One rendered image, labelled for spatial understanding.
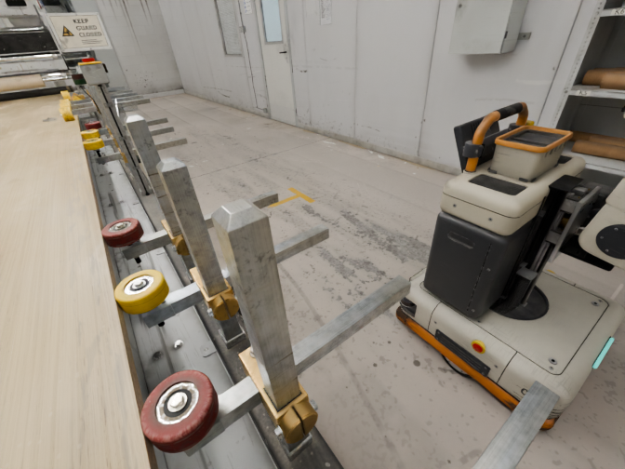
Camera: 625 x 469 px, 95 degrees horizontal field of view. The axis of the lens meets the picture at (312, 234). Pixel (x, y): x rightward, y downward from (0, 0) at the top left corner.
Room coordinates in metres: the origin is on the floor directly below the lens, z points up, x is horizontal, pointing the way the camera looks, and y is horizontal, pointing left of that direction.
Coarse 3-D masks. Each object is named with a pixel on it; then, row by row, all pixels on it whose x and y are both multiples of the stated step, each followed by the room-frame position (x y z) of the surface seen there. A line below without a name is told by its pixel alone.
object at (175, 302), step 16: (320, 224) 0.62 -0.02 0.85; (288, 240) 0.56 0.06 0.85; (304, 240) 0.56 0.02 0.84; (320, 240) 0.58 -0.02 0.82; (288, 256) 0.53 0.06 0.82; (224, 272) 0.46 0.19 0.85; (192, 288) 0.42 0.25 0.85; (160, 304) 0.38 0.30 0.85; (176, 304) 0.39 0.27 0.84; (192, 304) 0.40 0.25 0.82; (144, 320) 0.35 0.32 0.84; (160, 320) 0.37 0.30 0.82
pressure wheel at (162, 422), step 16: (160, 384) 0.19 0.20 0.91; (176, 384) 0.19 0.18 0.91; (192, 384) 0.19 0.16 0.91; (208, 384) 0.19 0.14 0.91; (160, 400) 0.17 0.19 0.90; (176, 400) 0.17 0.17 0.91; (192, 400) 0.17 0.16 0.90; (208, 400) 0.17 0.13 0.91; (144, 416) 0.16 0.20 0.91; (160, 416) 0.16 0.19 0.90; (176, 416) 0.16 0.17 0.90; (192, 416) 0.15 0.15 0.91; (208, 416) 0.16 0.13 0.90; (144, 432) 0.14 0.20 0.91; (160, 432) 0.14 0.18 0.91; (176, 432) 0.14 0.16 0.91; (192, 432) 0.14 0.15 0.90; (160, 448) 0.13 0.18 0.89; (176, 448) 0.13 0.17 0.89
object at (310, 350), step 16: (384, 288) 0.38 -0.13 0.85; (400, 288) 0.38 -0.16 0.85; (368, 304) 0.34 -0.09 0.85; (384, 304) 0.35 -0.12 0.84; (336, 320) 0.32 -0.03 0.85; (352, 320) 0.31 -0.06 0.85; (368, 320) 0.33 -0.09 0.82; (320, 336) 0.29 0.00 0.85; (336, 336) 0.28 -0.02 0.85; (304, 352) 0.26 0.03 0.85; (320, 352) 0.27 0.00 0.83; (304, 368) 0.25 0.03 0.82; (240, 384) 0.22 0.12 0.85; (224, 400) 0.20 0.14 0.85; (240, 400) 0.20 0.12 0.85; (256, 400) 0.20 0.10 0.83; (224, 416) 0.18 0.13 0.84; (240, 416) 0.19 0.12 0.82; (208, 432) 0.16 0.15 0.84; (192, 448) 0.15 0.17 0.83
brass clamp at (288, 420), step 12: (240, 360) 0.26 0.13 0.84; (252, 360) 0.25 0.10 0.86; (252, 372) 0.23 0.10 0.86; (300, 384) 0.21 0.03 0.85; (264, 396) 0.19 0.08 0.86; (300, 396) 0.19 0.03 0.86; (288, 408) 0.18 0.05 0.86; (300, 408) 0.18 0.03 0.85; (312, 408) 0.18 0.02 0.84; (276, 420) 0.17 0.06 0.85; (288, 420) 0.16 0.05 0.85; (300, 420) 0.17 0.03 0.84; (312, 420) 0.17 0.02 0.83; (276, 432) 0.16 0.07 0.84; (288, 432) 0.15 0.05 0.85; (300, 432) 0.16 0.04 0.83
